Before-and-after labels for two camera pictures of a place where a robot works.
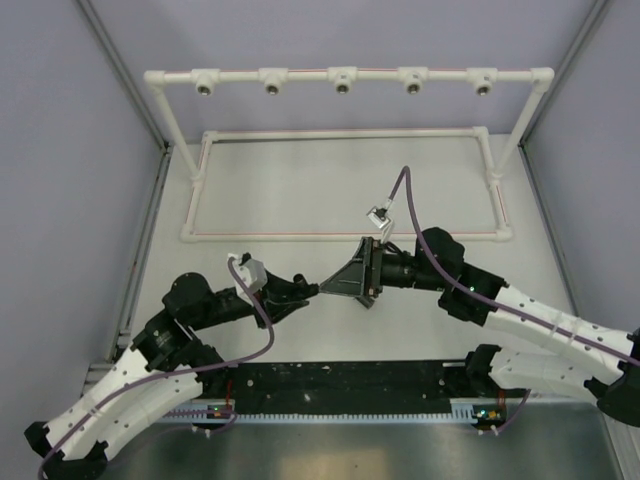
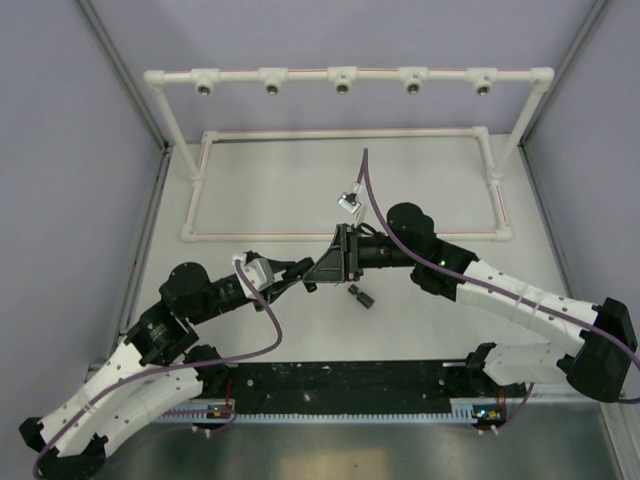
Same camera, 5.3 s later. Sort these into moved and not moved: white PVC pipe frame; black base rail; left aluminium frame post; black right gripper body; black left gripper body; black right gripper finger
Moved: black right gripper body; black left gripper body; black right gripper finger
Not moved: black base rail; white PVC pipe frame; left aluminium frame post
